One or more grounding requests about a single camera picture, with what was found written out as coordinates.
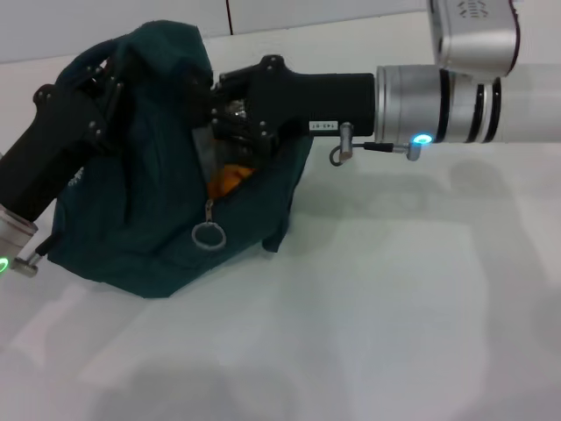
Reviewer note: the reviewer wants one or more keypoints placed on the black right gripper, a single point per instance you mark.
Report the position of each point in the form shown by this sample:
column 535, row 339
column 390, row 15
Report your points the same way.
column 315, row 103

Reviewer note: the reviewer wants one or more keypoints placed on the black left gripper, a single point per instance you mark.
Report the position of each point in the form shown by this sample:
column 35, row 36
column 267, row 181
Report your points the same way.
column 48, row 149

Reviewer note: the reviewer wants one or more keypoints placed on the orange pear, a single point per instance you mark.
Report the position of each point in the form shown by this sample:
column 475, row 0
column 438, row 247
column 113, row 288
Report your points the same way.
column 228, row 180

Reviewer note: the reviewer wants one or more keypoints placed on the dark teal fabric bag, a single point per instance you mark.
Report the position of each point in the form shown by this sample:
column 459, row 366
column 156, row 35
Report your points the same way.
column 149, row 219

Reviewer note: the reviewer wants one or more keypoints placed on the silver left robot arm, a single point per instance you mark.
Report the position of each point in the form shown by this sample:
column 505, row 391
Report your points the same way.
column 11, row 239

